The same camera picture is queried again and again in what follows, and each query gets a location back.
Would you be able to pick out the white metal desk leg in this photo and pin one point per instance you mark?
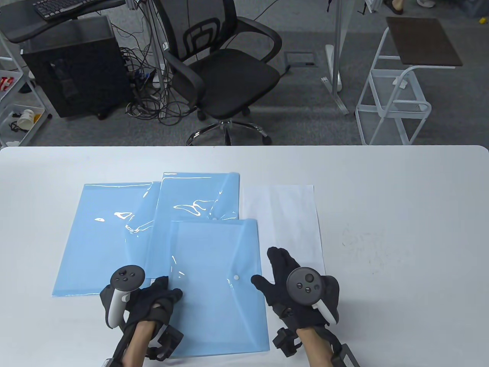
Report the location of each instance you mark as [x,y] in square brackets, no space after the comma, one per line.
[157,46]
[335,57]

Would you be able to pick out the person's right forearm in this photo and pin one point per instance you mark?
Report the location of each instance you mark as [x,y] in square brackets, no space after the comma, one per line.
[317,348]

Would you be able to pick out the blue plastic snap folder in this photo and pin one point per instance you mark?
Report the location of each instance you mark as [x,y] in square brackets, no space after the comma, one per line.
[95,248]
[214,306]
[198,191]

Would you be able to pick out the black mesh office chair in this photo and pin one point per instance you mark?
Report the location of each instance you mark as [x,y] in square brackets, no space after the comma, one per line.
[233,76]

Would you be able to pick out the black keyboard desk tray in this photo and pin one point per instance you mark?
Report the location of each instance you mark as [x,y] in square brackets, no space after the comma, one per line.
[23,30]

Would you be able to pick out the black rectangular sensor box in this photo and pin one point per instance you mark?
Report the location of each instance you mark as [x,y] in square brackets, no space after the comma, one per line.
[345,357]

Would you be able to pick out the black keyboard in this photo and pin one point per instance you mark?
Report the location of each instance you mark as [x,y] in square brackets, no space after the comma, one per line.
[65,7]

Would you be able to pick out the grey floor outlet box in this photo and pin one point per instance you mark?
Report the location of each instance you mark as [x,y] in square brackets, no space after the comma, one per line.
[300,59]

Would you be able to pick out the black computer tower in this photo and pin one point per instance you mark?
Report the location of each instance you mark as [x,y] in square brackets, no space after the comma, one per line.
[76,76]

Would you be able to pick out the grey and white controller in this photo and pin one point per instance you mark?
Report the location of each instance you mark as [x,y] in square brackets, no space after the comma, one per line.
[303,284]
[128,277]

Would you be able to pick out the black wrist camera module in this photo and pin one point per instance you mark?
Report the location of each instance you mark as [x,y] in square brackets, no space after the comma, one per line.
[286,342]
[168,342]

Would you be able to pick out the white side table brown top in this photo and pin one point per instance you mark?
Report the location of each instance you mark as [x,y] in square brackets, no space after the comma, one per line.
[422,40]

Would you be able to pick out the person's left hand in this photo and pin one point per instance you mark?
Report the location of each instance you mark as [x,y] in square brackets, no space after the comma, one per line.
[156,302]

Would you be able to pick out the person's left forearm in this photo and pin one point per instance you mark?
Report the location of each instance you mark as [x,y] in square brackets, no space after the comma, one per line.
[137,344]

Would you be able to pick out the white paper cup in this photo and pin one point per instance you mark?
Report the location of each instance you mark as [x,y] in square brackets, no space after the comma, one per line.
[26,117]

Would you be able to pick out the white paper sheet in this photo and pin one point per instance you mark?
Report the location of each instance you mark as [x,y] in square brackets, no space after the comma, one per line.
[290,221]

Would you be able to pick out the red and white packet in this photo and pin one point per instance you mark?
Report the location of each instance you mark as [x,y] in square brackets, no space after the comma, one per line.
[5,83]

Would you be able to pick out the person's right hand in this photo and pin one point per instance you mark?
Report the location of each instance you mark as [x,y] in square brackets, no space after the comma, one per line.
[277,298]

